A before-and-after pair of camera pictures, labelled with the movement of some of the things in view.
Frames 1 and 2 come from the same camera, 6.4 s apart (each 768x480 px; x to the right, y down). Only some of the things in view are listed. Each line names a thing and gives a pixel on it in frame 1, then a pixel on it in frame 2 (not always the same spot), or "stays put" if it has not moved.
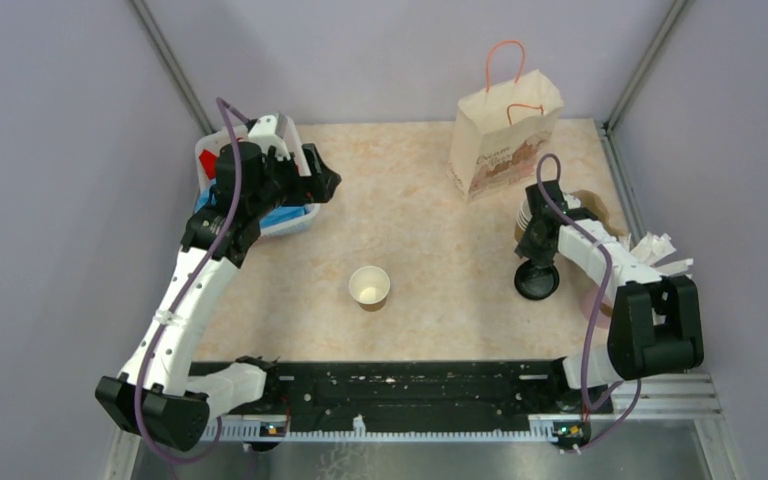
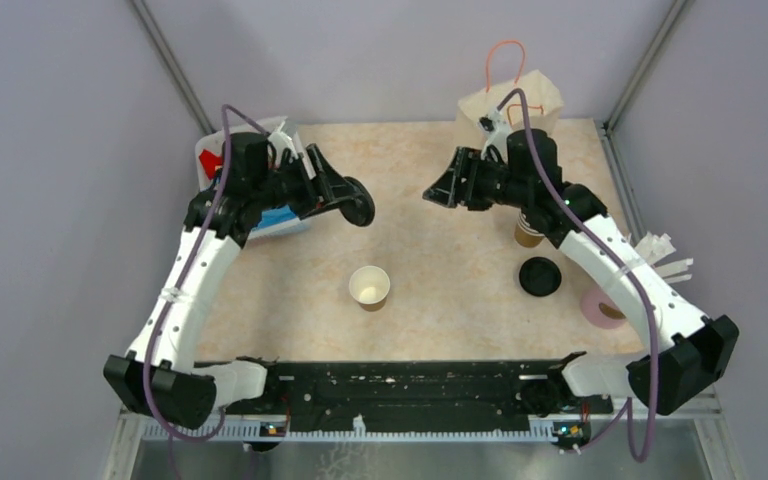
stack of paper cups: [523, 221] stays put
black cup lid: [536, 283] stays put
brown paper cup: [369, 285] stays put
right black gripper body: [530, 248] to [490, 184]
